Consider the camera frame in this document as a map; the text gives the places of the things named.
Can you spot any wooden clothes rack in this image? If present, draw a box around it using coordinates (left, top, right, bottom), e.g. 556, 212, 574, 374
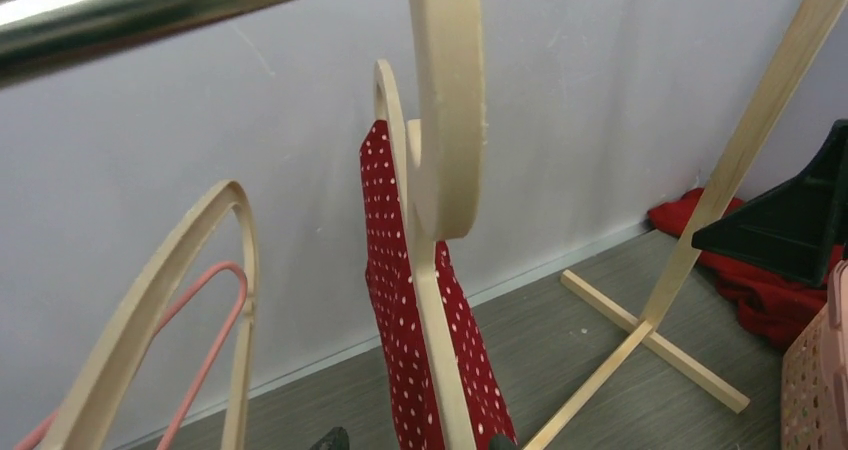
0, 0, 848, 450

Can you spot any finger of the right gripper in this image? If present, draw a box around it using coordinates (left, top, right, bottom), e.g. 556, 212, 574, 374
691, 119, 847, 286

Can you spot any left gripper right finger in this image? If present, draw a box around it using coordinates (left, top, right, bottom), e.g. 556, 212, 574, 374
488, 434, 518, 450

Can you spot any beige hanger of red skirt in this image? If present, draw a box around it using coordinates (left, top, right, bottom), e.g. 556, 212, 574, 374
374, 0, 487, 449

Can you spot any pink wire hanger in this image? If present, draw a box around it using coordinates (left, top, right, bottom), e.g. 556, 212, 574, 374
1, 261, 237, 449

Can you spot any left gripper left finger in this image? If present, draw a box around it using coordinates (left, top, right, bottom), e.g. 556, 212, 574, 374
309, 427, 350, 450

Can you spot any red cloth pile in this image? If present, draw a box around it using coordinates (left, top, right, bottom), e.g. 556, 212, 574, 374
647, 187, 827, 352

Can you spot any red polka dot skirt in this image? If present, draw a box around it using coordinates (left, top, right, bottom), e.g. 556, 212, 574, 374
358, 119, 519, 450

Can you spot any beige hanger of pink skirt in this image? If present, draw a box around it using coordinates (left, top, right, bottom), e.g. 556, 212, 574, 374
38, 180, 259, 449

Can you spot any pink laundry basket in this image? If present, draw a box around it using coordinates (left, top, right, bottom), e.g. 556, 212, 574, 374
780, 260, 847, 450

